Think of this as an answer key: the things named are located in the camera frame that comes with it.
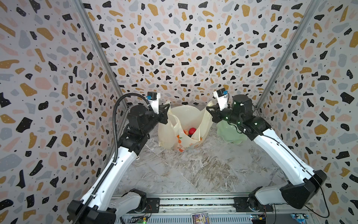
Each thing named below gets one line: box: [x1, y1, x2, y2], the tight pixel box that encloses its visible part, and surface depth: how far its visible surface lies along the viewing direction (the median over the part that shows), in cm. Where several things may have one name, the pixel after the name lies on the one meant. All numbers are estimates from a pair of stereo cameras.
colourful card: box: [191, 211, 211, 224], surface depth 70 cm
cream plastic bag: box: [158, 100, 214, 153], surface depth 77 cm
